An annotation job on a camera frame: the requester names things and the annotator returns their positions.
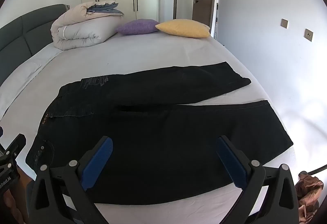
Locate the black jeans pant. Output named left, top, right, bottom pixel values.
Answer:
left=26, top=62, right=293, bottom=205

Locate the brown crumpled cloth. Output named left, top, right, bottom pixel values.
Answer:
left=295, top=171, right=324, bottom=223

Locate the dark green bed headboard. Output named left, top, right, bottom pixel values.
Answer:
left=0, top=4, right=70, bottom=83

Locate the folded beige grey duvet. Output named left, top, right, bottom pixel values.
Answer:
left=50, top=1, right=124, bottom=51

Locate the purple cushion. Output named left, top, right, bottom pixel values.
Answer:
left=116, top=19, right=159, bottom=35

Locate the folded blue cloth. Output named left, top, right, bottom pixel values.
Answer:
left=86, top=2, right=124, bottom=15

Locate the yellow cushion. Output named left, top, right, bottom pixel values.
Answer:
left=155, top=19, right=211, bottom=38

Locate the lower wall socket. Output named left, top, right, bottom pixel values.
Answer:
left=304, top=29, right=313, bottom=41

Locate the wall socket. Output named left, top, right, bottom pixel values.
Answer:
left=280, top=18, right=289, bottom=29
left=304, top=29, right=313, bottom=41

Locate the upper wall socket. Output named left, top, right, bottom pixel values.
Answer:
left=280, top=18, right=289, bottom=29

